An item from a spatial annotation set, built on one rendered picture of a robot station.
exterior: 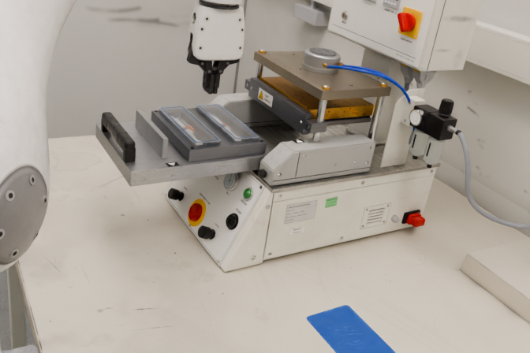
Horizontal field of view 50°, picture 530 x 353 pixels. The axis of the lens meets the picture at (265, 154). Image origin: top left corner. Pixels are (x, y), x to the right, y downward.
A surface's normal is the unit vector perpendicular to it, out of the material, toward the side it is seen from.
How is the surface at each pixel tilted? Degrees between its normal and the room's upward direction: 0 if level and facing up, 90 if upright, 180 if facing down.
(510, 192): 90
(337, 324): 0
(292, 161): 90
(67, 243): 0
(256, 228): 90
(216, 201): 65
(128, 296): 0
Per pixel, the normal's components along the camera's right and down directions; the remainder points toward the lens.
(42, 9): 0.91, -0.01
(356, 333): 0.14, -0.90
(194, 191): -0.72, -0.29
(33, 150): 0.98, -0.19
